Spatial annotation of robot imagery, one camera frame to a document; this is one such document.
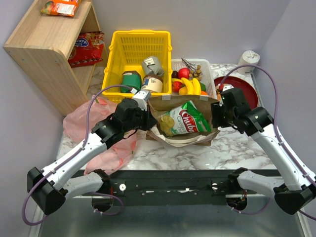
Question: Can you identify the brown paper grocery bag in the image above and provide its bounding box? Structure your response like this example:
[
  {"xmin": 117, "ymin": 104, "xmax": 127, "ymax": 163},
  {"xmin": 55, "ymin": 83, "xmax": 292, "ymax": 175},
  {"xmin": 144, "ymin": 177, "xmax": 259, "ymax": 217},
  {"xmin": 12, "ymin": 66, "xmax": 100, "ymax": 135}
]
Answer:
[{"xmin": 146, "ymin": 95, "xmax": 220, "ymax": 147}]

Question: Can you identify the green white chips bag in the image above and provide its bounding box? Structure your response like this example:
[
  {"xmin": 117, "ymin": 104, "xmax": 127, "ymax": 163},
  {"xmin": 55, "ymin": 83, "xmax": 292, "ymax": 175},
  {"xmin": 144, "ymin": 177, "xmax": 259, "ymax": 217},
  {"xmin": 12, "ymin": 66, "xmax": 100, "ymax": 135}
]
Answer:
[{"xmin": 157, "ymin": 100, "xmax": 211, "ymax": 137}]

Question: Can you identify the banana bunch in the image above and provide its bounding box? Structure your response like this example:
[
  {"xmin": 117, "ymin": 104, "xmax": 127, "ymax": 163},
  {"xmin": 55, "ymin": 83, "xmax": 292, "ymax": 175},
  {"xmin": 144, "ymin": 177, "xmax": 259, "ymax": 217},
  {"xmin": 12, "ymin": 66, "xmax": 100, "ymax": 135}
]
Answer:
[{"xmin": 171, "ymin": 78, "xmax": 202, "ymax": 95}]

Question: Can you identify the pink peach plastic bag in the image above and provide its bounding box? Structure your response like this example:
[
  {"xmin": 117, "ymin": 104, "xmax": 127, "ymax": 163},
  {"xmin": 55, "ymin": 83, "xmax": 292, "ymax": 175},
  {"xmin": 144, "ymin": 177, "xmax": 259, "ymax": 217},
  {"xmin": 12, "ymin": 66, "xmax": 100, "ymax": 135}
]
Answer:
[{"xmin": 63, "ymin": 97, "xmax": 137, "ymax": 175}]

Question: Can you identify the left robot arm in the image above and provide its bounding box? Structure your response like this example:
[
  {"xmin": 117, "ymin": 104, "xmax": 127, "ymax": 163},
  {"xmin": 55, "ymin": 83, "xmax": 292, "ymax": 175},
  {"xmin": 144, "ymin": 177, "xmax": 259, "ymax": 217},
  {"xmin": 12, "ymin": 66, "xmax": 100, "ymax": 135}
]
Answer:
[{"xmin": 27, "ymin": 96, "xmax": 157, "ymax": 215}]

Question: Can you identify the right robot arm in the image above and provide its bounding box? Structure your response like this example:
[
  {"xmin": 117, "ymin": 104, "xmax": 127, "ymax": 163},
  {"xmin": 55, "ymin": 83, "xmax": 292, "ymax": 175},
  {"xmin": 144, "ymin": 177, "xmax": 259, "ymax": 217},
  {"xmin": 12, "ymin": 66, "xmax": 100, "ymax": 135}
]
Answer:
[{"xmin": 211, "ymin": 88, "xmax": 316, "ymax": 215}]

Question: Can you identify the green bell pepper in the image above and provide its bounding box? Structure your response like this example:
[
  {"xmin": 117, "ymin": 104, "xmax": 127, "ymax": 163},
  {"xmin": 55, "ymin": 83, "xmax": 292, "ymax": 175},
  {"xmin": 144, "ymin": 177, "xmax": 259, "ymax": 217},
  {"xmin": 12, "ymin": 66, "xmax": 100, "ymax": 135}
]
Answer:
[{"xmin": 200, "ymin": 82, "xmax": 206, "ymax": 91}]

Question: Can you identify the red round plate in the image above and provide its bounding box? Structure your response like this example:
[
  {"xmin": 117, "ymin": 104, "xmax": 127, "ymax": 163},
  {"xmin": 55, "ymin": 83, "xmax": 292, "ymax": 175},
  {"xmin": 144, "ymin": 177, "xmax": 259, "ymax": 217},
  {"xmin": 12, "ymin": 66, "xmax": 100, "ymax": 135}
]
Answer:
[{"xmin": 225, "ymin": 76, "xmax": 258, "ymax": 109}]

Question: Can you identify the green wrapped package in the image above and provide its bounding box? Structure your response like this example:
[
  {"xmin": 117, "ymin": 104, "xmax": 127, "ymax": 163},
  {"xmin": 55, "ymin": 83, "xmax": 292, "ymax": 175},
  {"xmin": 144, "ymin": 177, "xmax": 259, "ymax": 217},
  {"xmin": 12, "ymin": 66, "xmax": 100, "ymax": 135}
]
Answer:
[{"xmin": 121, "ymin": 71, "xmax": 142, "ymax": 91}]

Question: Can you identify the white plastic fruit basket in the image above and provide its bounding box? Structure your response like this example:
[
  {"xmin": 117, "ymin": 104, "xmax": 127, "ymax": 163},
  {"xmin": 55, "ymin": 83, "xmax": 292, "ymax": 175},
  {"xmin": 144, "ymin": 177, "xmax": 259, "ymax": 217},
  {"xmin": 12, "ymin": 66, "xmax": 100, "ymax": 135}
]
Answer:
[{"xmin": 171, "ymin": 59, "xmax": 217, "ymax": 99}]

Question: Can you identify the red strawberry fruit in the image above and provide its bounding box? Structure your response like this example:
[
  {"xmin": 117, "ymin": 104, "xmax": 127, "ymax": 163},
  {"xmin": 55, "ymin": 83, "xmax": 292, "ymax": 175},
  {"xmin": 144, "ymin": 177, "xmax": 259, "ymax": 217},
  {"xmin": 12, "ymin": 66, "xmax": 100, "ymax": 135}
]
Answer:
[{"xmin": 172, "ymin": 81, "xmax": 183, "ymax": 93}]

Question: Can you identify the brown longan bunch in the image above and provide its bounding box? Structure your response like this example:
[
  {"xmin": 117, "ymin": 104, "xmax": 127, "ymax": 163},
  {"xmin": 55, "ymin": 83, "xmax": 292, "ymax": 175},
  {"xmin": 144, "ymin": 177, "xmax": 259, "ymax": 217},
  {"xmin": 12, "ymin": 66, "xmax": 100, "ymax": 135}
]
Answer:
[{"xmin": 181, "ymin": 58, "xmax": 202, "ymax": 81}]

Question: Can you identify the grey wrapped package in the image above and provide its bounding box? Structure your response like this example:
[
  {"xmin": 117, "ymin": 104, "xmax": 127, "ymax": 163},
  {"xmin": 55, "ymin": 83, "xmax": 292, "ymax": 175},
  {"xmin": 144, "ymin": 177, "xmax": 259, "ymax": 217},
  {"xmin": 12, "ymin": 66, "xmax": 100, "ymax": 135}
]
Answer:
[{"xmin": 141, "ymin": 56, "xmax": 164, "ymax": 77}]

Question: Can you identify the red apple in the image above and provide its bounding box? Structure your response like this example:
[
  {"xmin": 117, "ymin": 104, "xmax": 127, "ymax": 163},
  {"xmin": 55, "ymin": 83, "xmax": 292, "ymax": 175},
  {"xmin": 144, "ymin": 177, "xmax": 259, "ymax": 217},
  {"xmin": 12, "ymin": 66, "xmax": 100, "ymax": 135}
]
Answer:
[{"xmin": 178, "ymin": 68, "xmax": 190, "ymax": 79}]

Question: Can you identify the toilet paper roll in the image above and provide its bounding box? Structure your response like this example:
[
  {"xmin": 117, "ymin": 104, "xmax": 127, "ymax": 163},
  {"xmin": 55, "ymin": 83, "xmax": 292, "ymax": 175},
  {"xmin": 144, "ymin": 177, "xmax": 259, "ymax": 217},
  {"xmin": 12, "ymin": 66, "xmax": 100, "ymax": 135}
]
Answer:
[{"xmin": 237, "ymin": 50, "xmax": 260, "ymax": 75}]

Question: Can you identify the yellow plastic basket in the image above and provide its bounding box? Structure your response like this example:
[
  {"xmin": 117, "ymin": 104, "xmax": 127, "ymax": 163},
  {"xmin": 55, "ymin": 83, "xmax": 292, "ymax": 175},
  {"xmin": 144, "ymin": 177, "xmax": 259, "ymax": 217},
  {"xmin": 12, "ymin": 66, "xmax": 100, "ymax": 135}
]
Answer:
[{"xmin": 102, "ymin": 30, "xmax": 172, "ymax": 97}]

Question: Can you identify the red snack bag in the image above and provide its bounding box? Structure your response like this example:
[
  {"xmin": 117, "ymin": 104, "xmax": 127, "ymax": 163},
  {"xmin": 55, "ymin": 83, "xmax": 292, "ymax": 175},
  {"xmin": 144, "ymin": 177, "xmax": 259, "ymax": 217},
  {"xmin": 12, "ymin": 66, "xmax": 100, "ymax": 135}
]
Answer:
[{"xmin": 68, "ymin": 31, "xmax": 104, "ymax": 68}]

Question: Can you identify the wooden shelf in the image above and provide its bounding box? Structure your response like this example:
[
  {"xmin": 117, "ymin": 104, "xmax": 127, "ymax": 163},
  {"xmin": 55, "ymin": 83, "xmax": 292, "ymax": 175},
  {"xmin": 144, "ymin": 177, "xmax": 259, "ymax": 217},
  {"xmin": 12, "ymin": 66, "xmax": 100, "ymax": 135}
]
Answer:
[{"xmin": 4, "ymin": 0, "xmax": 100, "ymax": 116}]

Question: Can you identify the orange snack packet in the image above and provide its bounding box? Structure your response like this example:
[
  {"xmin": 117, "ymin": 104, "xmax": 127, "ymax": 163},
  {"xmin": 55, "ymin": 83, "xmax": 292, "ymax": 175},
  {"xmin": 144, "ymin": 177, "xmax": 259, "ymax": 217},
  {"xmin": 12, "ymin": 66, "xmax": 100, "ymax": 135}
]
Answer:
[{"xmin": 40, "ymin": 0, "xmax": 81, "ymax": 17}]

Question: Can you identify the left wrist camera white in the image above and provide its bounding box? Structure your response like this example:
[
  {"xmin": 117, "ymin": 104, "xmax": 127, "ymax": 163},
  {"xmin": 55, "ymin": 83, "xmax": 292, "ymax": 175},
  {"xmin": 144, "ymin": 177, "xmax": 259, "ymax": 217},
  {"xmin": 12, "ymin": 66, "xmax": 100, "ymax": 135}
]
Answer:
[{"xmin": 131, "ymin": 88, "xmax": 151, "ymax": 111}]

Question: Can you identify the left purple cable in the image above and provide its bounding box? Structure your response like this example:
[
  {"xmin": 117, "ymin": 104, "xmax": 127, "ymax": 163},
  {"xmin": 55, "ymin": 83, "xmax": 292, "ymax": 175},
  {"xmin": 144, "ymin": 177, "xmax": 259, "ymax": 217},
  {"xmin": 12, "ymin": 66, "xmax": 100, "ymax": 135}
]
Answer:
[{"xmin": 21, "ymin": 85, "xmax": 134, "ymax": 226}]

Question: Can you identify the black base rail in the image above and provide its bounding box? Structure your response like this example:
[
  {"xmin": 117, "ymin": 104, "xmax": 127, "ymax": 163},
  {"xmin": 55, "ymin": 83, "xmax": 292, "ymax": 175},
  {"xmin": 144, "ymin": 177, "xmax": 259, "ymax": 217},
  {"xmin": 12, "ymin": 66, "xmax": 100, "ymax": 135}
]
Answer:
[{"xmin": 74, "ymin": 169, "xmax": 282, "ymax": 207}]

